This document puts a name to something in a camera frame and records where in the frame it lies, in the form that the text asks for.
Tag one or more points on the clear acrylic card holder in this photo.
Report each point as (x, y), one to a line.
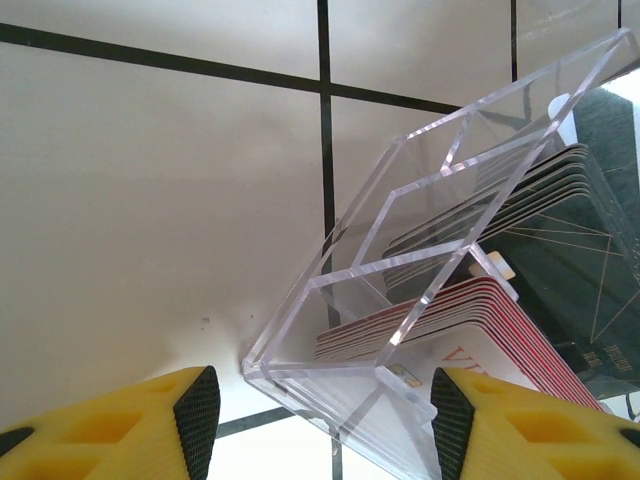
(350, 250)

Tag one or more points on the red edged card stack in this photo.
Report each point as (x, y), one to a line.
(450, 350)

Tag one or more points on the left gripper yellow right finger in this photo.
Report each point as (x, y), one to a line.
(525, 435)

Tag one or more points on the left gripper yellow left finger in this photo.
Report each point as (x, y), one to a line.
(100, 435)

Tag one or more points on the dark green card stack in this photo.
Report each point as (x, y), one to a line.
(550, 275)

